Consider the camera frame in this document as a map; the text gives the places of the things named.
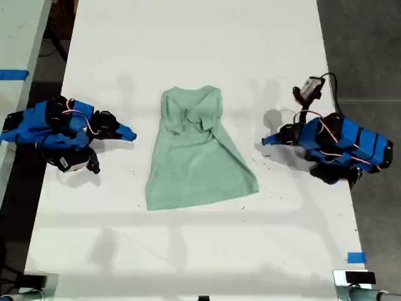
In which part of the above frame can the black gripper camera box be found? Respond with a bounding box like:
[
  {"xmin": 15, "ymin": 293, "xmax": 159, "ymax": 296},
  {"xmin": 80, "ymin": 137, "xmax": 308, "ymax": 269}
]
[
  {"xmin": 292, "ymin": 75, "xmax": 327, "ymax": 103},
  {"xmin": 46, "ymin": 152, "xmax": 91, "ymax": 174}
]

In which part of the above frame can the black floor cable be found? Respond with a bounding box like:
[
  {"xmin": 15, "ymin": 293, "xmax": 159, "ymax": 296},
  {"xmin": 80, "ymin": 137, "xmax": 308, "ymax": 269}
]
[{"xmin": 39, "ymin": 18, "xmax": 71, "ymax": 62}]

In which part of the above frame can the short blue tape strip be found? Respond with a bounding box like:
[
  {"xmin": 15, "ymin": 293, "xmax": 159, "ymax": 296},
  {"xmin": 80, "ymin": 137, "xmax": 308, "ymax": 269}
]
[{"xmin": 346, "ymin": 251, "xmax": 367, "ymax": 265}]

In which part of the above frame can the grey metal tube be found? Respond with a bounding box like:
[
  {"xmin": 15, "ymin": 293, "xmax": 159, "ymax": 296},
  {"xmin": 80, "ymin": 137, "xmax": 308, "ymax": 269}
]
[
  {"xmin": 0, "ymin": 288, "xmax": 59, "ymax": 301},
  {"xmin": 335, "ymin": 285, "xmax": 396, "ymax": 301}
]

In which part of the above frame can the small black box white base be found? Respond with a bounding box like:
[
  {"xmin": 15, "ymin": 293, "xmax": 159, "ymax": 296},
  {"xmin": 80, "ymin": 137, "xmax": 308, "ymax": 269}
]
[{"xmin": 332, "ymin": 269, "xmax": 377, "ymax": 287}]

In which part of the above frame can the black camera stalk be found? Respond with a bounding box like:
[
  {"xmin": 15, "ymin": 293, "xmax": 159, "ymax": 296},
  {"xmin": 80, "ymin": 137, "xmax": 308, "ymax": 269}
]
[
  {"xmin": 85, "ymin": 146, "xmax": 102, "ymax": 175},
  {"xmin": 293, "ymin": 99, "xmax": 314, "ymax": 126}
]

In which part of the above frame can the black camera cable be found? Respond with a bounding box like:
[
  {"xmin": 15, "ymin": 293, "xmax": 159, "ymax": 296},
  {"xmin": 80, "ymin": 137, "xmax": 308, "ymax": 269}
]
[{"xmin": 320, "ymin": 72, "xmax": 343, "ymax": 114}]

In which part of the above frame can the pale green T-shirt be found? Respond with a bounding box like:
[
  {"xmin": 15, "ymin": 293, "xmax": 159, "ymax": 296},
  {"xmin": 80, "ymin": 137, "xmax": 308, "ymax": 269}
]
[{"xmin": 145, "ymin": 85, "xmax": 260, "ymax": 211}]

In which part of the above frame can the white side table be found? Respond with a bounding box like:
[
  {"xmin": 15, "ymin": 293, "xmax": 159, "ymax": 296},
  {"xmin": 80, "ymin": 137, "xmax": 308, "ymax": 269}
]
[{"xmin": 0, "ymin": 0, "xmax": 53, "ymax": 201}]

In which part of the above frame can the long blue tape strip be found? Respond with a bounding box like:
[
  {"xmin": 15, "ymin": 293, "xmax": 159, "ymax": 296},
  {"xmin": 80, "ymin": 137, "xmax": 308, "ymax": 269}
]
[{"xmin": 0, "ymin": 69, "xmax": 30, "ymax": 81}]

